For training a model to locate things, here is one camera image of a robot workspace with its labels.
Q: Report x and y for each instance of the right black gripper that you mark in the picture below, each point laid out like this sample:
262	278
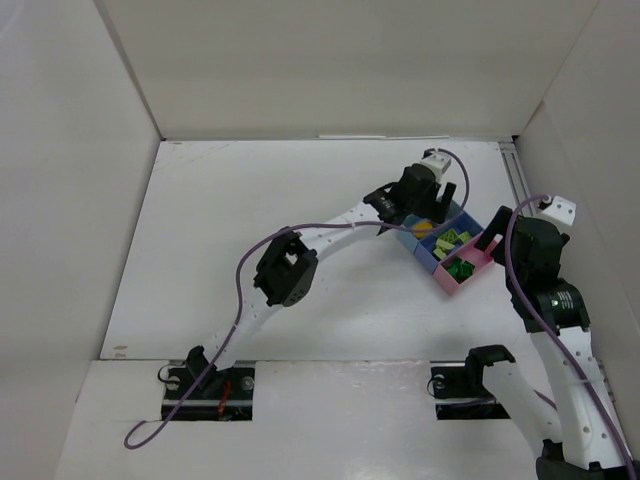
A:
513	230

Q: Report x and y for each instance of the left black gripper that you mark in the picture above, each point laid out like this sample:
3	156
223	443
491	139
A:
437	198

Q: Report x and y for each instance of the pale yellow lego brick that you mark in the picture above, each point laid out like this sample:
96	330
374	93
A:
465	237

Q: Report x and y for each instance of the small green lego brick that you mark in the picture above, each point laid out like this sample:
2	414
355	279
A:
465	271

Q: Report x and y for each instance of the green lego brick studs up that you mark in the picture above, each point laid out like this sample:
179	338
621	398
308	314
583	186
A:
453	271

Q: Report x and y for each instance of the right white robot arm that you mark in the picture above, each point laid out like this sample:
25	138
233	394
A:
575	434

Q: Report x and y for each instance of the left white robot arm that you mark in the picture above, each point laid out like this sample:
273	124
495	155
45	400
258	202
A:
279	270

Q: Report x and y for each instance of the orange oval lego piece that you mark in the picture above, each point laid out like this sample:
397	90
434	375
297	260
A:
420	233

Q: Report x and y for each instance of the blue container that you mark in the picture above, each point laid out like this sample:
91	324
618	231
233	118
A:
410	242

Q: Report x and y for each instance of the pink container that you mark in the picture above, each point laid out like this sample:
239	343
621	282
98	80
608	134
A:
481	259

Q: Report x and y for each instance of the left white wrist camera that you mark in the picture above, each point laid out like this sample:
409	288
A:
438	162

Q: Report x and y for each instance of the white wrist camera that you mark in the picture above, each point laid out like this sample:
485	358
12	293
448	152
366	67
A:
559	211
438	162

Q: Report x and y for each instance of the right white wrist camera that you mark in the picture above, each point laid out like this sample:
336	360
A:
559	211

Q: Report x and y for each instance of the aluminium rail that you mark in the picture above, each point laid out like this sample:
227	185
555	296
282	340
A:
514	170

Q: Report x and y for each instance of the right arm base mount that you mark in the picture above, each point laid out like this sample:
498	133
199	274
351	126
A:
456	398

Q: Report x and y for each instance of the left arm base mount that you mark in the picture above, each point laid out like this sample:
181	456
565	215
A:
231	399

